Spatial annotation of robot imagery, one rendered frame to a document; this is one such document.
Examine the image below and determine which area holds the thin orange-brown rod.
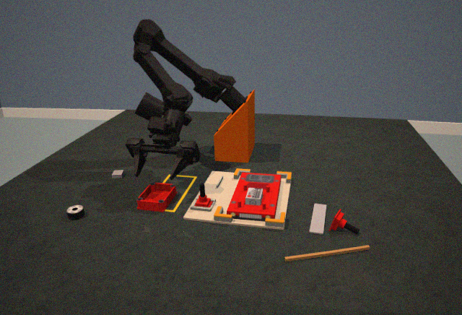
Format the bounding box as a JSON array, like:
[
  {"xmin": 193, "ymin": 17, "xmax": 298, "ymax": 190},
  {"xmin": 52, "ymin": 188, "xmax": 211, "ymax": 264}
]
[{"xmin": 284, "ymin": 245, "xmax": 370, "ymax": 262}]

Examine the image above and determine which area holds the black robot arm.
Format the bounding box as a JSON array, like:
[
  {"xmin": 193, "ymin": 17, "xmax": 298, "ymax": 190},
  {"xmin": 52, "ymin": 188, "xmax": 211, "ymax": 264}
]
[{"xmin": 133, "ymin": 20, "xmax": 248, "ymax": 141}]

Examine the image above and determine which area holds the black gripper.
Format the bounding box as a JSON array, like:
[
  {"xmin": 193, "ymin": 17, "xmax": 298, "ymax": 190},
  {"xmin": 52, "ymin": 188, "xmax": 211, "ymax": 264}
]
[{"xmin": 126, "ymin": 127, "xmax": 200, "ymax": 180}]

